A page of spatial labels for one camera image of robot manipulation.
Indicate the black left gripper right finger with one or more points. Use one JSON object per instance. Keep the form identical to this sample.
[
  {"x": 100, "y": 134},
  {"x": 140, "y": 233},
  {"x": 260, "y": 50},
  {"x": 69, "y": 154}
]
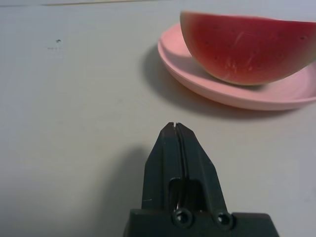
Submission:
[{"x": 197, "y": 163}]

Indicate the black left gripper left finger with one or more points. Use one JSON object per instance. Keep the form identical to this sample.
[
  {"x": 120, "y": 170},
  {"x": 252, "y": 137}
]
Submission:
[{"x": 160, "y": 168}]

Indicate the red watermelon slice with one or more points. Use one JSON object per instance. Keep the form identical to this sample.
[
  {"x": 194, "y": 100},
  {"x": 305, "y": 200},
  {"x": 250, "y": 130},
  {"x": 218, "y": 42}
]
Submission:
[{"x": 247, "y": 49}]

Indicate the pink round plate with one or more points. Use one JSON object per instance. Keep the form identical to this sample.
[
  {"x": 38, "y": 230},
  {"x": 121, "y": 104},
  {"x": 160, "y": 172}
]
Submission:
[{"x": 247, "y": 97}]

